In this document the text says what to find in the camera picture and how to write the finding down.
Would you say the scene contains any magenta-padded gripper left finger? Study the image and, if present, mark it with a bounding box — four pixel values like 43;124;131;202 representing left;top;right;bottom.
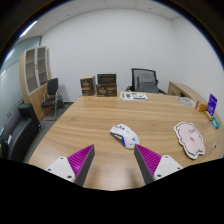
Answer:
44;144;96;187

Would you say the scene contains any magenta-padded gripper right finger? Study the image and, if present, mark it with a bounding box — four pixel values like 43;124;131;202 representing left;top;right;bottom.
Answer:
134;144;184;185

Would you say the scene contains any white blue yellow computer mouse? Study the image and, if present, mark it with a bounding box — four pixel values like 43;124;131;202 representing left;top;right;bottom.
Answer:
109;123;141;150

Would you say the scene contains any pink pig-shaped mouse pad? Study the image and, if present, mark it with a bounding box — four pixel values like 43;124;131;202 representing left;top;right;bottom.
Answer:
173;121;206;160

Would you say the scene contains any black leather armchair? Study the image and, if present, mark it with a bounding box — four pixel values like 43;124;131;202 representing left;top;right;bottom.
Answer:
0;102;42;163

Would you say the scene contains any small teal box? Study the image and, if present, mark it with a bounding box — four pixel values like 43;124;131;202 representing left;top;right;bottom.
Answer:
211;117;221;130

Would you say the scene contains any flat tan box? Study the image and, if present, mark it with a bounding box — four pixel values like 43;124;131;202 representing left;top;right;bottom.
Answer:
203;110;214;121

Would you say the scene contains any round grey printed mat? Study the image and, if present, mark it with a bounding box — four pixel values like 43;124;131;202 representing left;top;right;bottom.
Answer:
178;96;195;107

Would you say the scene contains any small orange box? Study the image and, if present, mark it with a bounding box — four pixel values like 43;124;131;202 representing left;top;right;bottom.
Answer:
194;100;208;113

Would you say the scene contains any purple card package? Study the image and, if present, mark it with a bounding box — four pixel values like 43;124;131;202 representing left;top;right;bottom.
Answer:
206;93;219;117

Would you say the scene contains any white printed sticker sheet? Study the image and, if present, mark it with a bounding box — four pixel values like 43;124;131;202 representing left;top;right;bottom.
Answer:
120;91;149;101

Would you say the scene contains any wooden side desk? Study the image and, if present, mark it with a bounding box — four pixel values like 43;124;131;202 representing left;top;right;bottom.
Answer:
167;81;208;105

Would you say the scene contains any black visitor chair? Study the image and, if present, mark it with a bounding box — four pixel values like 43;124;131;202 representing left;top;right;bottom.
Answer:
40;77;64;122

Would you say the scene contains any small brown carton box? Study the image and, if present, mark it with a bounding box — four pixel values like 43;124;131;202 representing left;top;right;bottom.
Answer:
79;76;97;97

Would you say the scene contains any grey mesh office chair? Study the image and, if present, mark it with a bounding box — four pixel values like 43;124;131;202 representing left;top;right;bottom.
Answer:
125;67;167;95

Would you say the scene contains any wooden shelf unit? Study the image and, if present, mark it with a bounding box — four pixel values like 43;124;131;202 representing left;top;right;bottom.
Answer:
18;45;53;123

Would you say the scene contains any dark windowed carton box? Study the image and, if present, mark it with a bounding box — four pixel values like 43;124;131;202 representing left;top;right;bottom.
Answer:
96;73;117;86

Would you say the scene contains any ceiling light strip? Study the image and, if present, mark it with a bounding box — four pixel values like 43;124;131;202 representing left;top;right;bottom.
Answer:
18;20;39;39

